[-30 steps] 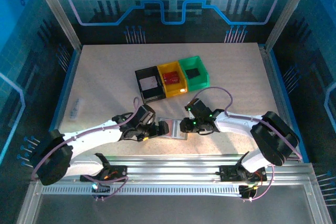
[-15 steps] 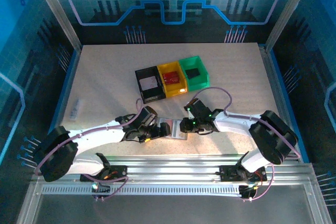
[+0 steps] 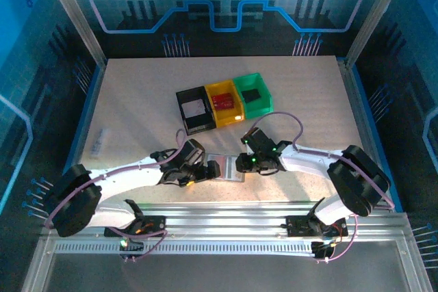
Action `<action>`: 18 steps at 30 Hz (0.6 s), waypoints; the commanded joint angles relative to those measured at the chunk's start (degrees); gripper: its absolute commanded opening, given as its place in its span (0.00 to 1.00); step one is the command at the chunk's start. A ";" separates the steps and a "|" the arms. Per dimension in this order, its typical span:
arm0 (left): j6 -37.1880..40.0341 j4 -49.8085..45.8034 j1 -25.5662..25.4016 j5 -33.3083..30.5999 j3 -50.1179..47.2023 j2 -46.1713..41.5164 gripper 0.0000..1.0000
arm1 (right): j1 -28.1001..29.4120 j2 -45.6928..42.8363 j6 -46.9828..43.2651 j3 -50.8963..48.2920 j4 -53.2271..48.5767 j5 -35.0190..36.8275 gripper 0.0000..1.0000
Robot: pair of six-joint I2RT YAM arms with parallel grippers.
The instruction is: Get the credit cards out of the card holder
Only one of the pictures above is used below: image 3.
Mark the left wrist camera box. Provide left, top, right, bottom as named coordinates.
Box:
left=187, top=140, right=206, bottom=162

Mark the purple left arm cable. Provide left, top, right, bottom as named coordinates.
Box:
left=44, top=129, right=188, bottom=263

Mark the red circuit board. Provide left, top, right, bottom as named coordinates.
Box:
left=211, top=92, right=236, bottom=110

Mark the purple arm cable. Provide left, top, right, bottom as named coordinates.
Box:
left=44, top=129, right=188, bottom=263
left=253, top=111, right=396, bottom=265

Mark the black card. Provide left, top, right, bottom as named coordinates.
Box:
left=241, top=89, right=261, bottom=103

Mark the white card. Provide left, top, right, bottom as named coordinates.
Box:
left=181, top=99, right=206, bottom=118

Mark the blue table side strip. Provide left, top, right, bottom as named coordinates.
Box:
left=51, top=64, right=105, bottom=213
left=351, top=64, right=404, bottom=213

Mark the slotted grey cable duct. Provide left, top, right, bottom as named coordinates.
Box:
left=54, top=242, right=315, bottom=255

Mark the aluminium side rail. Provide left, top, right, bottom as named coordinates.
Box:
left=337, top=59, right=393, bottom=211

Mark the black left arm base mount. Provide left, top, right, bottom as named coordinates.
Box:
left=103, top=215, right=168, bottom=238

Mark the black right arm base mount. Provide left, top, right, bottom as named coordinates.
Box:
left=285, top=215, right=349, bottom=238

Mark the grey card holder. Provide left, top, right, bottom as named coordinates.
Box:
left=204, top=152, right=246, bottom=183

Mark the black controller box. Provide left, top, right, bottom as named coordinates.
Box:
left=118, top=235, right=144, bottom=259
left=310, top=239, right=335, bottom=261

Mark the yellow plastic bin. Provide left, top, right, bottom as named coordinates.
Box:
left=205, top=79, right=246, bottom=127

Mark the aluminium rail frame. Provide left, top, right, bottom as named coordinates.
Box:
left=20, top=201, right=434, bottom=292

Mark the aluminium frame post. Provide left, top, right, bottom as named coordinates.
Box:
left=36, top=0, right=107, bottom=67
left=344, top=0, right=413, bottom=67

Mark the green plastic bin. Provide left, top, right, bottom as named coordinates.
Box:
left=232, top=72, right=274, bottom=120

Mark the black plastic bin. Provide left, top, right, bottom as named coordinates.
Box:
left=175, top=85, right=217, bottom=135

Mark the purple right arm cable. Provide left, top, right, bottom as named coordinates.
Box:
left=253, top=111, right=396, bottom=265

